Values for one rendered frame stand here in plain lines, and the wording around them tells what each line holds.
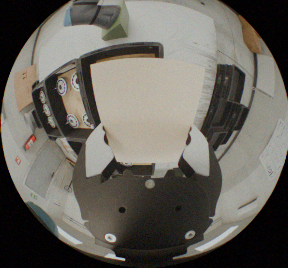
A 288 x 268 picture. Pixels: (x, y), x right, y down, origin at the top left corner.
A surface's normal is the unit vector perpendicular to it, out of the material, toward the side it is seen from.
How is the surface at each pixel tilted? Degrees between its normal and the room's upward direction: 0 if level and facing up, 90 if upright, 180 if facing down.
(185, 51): 0
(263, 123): 90
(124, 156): 0
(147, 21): 0
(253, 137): 90
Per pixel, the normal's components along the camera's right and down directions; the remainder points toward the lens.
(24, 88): 0.98, 0.11
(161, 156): 0.00, 0.54
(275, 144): -1.00, 0.00
